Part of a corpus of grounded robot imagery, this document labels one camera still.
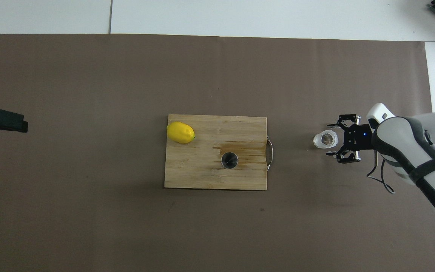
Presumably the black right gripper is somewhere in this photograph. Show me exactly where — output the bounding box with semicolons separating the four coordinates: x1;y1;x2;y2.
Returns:
325;113;373;164

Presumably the clear glass cup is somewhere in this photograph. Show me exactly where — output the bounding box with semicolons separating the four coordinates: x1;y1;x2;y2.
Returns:
313;130;339;149

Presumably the steel double jigger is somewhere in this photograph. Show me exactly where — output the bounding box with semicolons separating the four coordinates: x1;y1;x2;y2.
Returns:
221;152;239;169

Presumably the wooden cutting board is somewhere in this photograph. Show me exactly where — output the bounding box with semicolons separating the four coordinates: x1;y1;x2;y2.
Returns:
164;114;274;190

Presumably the brown paper table mat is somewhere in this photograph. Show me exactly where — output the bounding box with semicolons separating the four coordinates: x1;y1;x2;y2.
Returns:
0;33;435;272

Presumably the yellow lemon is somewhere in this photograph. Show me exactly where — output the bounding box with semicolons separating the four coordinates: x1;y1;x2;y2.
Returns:
167;121;196;144

